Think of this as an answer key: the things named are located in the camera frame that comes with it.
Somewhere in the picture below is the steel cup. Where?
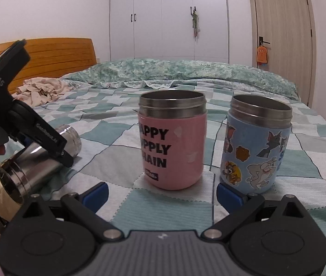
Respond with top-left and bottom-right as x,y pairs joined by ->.
0,125 -> 82,204

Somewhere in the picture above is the blue cartoon sticker cup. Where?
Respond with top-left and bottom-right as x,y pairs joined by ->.
221,94 -> 292,194

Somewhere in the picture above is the cream patterned clothes pile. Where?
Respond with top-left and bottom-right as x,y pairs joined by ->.
12,77 -> 69,107

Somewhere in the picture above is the orange wooden headboard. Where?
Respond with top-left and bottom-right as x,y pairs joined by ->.
8,37 -> 97,93

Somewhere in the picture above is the checkered green bed sheet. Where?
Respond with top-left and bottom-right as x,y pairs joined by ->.
0,82 -> 326,276

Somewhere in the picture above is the green floral duvet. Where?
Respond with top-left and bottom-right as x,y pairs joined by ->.
61,59 -> 300,101

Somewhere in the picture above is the orange hanging door charm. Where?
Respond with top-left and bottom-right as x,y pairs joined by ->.
256,45 -> 268,64

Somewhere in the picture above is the white wardrobe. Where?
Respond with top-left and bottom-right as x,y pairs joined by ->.
110,0 -> 229,63

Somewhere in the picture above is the green hanging ornament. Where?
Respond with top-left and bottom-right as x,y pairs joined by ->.
190,6 -> 199,39

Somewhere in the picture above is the wooden door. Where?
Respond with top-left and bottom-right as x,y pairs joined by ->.
250,0 -> 317,106

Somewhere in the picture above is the pink Happy Supply Chain cup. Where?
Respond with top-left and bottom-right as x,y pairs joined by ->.
138,90 -> 207,191

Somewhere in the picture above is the black door handle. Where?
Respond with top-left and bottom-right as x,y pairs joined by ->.
259,36 -> 270,46

